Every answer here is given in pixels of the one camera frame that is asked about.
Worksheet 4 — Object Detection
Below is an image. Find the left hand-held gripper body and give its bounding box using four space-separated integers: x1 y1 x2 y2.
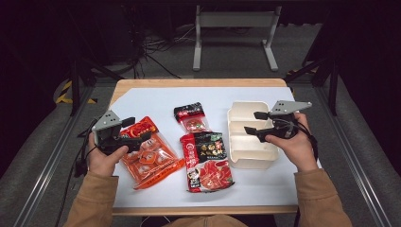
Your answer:
91 110 143 156

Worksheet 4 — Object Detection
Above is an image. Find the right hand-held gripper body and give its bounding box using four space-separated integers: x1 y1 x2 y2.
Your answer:
256 99 313 144

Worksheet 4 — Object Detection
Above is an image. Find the white compartment box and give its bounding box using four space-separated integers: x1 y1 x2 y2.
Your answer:
226 100 280 170

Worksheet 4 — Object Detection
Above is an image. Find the orange clear food packet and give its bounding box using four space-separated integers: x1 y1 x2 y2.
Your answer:
118 115 186 191

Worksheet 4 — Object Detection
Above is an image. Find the small red black sauce packet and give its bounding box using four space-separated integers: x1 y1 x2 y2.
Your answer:
173 101 212 133

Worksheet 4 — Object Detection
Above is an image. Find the large red black soup packet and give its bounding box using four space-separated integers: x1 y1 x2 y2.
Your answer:
179 131 236 194

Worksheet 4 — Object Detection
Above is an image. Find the person's left hand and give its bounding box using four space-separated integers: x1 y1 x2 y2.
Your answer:
86 131 131 178

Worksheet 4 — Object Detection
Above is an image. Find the person's right hand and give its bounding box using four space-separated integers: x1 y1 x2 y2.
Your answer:
264 112 320 173

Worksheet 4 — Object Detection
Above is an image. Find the white table mat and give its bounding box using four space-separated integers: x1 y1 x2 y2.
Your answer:
111 86 323 209

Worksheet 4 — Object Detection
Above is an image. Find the black tripod stand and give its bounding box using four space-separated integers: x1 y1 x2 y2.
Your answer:
64 53 125 117
283 55 341 117

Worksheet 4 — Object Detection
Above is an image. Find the yellow black hazard tape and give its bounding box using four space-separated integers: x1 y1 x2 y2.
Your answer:
55 79 98 105

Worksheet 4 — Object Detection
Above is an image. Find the wooden table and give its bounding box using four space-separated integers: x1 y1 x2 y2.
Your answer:
108 78 299 217

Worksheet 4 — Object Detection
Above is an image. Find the grey metal stand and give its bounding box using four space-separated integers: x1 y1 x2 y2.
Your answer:
192 4 283 73

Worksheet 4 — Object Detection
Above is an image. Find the person's tan clothed torso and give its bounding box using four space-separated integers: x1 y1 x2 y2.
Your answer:
162 214 250 227

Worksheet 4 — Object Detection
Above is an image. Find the right hand-held gripper black cable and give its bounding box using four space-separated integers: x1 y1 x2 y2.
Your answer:
288 118 320 227

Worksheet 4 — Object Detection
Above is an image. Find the hand-held gripper black cable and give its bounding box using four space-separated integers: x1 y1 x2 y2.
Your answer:
54 117 99 227
288 118 320 227

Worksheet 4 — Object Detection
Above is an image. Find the left hand-held gripper black cable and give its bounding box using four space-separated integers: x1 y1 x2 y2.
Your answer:
54 117 99 227

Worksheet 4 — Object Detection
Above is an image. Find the aluminium floor rail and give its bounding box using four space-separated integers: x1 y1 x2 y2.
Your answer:
11 84 96 227
314 85 393 227

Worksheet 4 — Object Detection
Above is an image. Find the tangle of black floor cables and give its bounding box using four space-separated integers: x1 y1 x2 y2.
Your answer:
124 6 198 79

